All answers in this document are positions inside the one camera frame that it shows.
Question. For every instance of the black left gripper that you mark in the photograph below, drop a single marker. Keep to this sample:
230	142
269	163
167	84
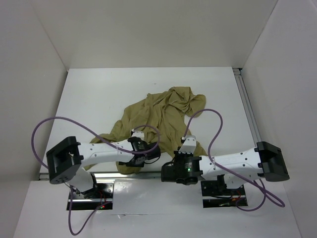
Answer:
130	163

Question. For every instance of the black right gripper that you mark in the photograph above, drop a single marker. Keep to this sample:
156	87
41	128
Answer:
177	154

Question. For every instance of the khaki zip-up jacket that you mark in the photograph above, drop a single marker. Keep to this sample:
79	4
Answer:
162	117

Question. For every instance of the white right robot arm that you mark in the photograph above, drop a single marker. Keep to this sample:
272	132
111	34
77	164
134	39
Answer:
233	170

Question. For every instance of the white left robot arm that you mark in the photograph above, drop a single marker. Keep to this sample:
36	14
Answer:
67	160

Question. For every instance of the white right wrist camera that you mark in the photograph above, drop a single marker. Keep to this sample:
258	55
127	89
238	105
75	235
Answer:
188	145

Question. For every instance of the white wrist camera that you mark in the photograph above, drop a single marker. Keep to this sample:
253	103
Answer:
188	145
138	134

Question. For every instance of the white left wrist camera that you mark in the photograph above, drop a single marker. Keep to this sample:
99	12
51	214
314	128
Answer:
138	134

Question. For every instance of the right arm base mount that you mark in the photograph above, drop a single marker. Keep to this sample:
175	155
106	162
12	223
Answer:
215	194

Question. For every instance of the aluminium rail front edge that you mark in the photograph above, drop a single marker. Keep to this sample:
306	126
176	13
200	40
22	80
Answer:
141	175

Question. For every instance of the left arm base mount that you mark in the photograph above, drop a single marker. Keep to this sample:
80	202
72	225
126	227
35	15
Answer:
102	197

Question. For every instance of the aluminium rail right side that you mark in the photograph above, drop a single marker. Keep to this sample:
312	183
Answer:
247	105

